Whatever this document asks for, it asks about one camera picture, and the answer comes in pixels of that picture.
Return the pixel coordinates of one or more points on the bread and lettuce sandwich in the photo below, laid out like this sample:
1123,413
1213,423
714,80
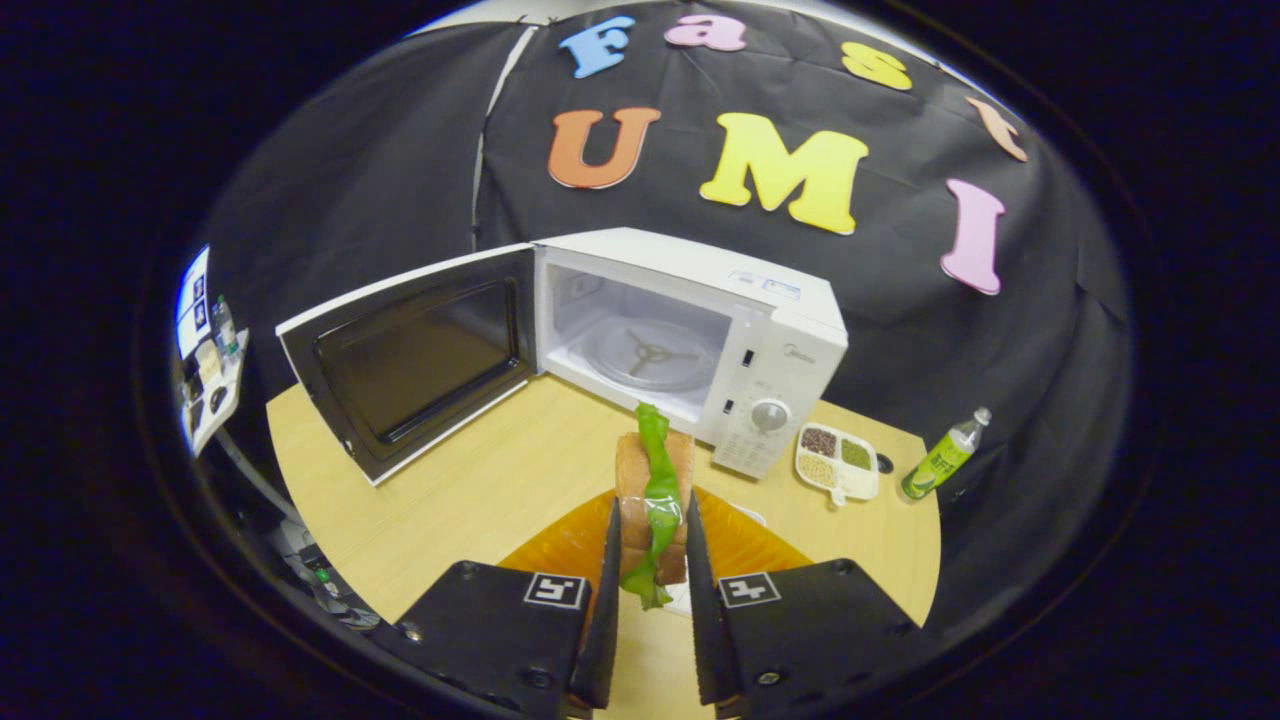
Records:
650,470

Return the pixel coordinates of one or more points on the white divided grain dish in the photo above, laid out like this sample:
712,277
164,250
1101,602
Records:
835,465

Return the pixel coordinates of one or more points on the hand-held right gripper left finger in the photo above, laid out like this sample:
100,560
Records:
600,620

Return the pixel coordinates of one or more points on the white rectangular dish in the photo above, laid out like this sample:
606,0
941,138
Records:
678,600

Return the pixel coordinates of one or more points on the glass turntable plate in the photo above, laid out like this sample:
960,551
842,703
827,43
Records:
650,355

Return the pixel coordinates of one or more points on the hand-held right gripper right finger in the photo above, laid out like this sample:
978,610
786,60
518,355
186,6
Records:
708,620

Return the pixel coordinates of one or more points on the green drink bottle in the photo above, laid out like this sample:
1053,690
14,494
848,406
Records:
940,460

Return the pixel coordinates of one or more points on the cluttered white side table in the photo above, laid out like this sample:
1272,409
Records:
212,400

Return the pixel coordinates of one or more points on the white microwave oven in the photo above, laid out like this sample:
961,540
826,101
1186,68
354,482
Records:
790,360

